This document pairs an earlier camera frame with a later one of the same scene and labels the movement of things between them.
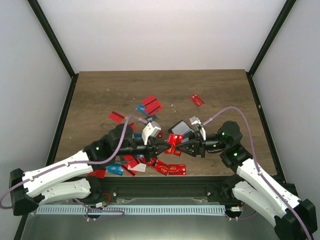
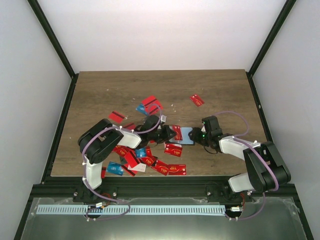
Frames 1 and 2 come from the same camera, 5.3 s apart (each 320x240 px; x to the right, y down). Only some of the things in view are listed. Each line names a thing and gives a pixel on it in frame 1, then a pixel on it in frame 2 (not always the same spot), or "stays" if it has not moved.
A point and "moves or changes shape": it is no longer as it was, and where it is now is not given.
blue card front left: (116, 168) stays
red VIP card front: (161, 167) stays
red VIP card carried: (175, 139) → (177, 129)
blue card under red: (141, 108) stays
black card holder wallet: (182, 127) moves or changes shape
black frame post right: (267, 43) stays
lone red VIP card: (197, 100) stays
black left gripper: (160, 149) → (167, 134)
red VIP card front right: (177, 169) stays
